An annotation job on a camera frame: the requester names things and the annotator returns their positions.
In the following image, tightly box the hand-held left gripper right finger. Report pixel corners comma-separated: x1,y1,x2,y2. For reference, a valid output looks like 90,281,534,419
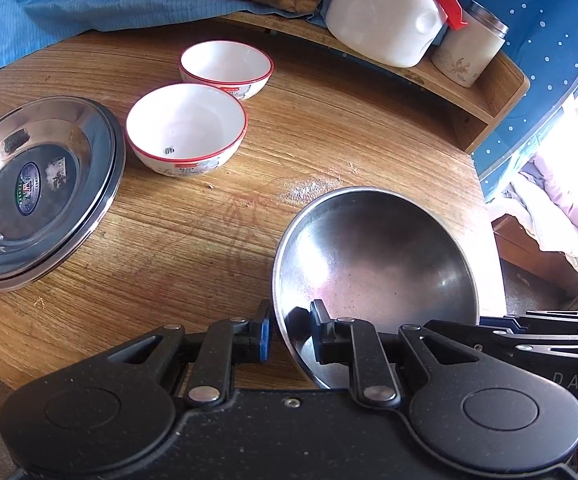
310,299,494,407

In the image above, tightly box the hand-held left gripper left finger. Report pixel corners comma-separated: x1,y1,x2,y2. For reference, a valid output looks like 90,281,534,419
104,300,274,408

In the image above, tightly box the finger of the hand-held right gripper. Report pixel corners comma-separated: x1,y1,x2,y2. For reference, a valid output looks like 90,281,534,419
426,319,578,362
479,310,578,335

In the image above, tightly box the steel bowl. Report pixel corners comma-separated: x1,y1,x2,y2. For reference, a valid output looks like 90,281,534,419
271,186,480,391

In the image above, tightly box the steel plate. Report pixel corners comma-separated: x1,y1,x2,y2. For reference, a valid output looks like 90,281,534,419
0,95,120,282
0,107,126,294
0,102,124,288

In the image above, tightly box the white bowl with red rim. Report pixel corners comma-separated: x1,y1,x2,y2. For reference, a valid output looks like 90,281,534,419
179,41,274,101
125,83,248,179

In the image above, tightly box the pale quilt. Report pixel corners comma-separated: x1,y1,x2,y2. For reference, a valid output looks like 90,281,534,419
489,95,578,281

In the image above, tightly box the wooden shelf riser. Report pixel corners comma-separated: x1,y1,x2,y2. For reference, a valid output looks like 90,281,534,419
218,10,531,154

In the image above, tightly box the white thermos cup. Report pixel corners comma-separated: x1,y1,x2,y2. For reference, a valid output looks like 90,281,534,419
430,1,510,89

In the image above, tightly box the blue polka-dot printed curtain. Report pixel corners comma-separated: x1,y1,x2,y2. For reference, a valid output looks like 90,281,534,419
458,0,578,202

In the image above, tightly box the white jug with blue lid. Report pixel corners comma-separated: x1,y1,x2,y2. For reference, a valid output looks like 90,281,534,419
325,0,470,69

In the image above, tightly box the plain blue cloth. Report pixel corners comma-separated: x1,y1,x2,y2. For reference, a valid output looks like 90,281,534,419
0,0,330,79

